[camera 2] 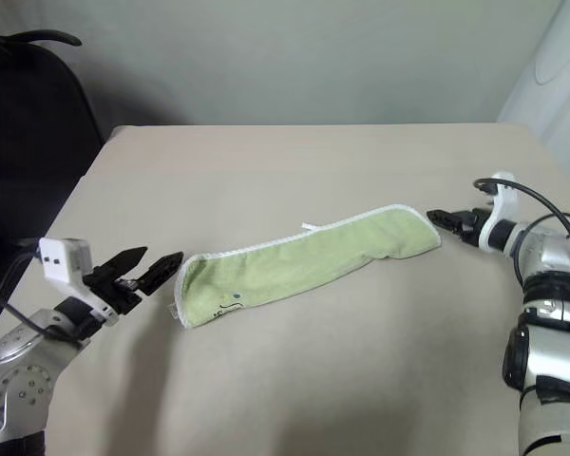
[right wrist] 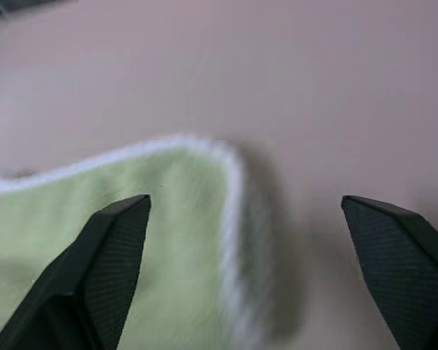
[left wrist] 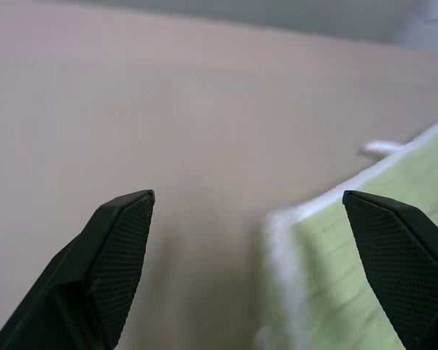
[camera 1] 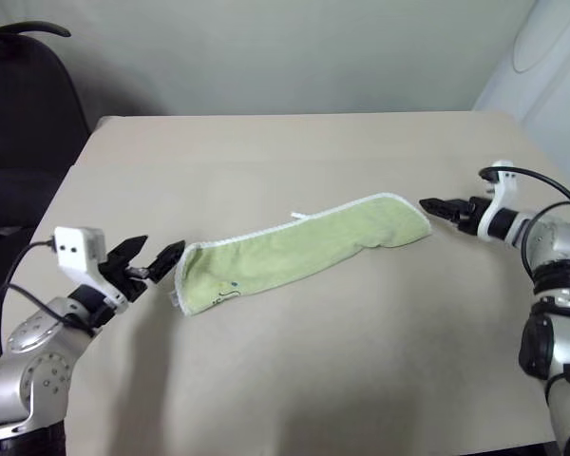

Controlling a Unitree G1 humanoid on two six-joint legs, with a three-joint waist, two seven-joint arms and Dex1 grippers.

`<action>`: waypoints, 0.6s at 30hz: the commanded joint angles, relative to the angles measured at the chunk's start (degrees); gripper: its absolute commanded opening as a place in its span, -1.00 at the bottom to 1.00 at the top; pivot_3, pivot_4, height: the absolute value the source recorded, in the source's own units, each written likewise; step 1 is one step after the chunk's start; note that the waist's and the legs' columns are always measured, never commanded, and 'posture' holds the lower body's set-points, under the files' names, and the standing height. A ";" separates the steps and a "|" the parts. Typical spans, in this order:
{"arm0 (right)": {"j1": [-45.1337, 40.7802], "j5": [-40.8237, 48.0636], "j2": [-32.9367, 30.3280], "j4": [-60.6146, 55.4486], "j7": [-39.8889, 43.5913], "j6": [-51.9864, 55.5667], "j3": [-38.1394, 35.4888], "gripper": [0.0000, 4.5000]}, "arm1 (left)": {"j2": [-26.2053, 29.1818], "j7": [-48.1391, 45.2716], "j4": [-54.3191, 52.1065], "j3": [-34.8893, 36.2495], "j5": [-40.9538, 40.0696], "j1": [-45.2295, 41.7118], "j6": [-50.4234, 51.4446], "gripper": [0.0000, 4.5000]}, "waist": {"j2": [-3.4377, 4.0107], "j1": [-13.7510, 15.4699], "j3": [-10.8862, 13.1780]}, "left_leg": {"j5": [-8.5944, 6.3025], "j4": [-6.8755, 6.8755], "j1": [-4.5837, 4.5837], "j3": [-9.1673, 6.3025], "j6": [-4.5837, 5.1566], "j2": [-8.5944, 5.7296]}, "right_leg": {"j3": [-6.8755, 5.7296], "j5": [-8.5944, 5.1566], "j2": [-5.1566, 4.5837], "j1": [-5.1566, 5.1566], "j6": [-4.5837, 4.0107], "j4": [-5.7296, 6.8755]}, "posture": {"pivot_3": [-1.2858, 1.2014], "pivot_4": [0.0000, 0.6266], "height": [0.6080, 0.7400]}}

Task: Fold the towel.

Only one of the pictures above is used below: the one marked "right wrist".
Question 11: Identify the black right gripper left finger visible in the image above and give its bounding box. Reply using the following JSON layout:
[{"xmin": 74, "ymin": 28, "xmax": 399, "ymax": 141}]
[{"xmin": 0, "ymin": 194, "xmax": 153, "ymax": 350}]

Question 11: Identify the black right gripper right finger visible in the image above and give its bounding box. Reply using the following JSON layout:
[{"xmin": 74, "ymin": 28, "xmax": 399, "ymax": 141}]
[{"xmin": 341, "ymin": 195, "xmax": 438, "ymax": 350}]

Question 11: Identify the light green towel white trim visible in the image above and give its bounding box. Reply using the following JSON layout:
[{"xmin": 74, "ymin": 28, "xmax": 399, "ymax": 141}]
[{"xmin": 0, "ymin": 133, "xmax": 274, "ymax": 350}]

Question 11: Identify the dark object at table edge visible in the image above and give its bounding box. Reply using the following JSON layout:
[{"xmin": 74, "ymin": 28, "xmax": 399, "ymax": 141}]
[{"xmin": 0, "ymin": 0, "xmax": 50, "ymax": 18}]

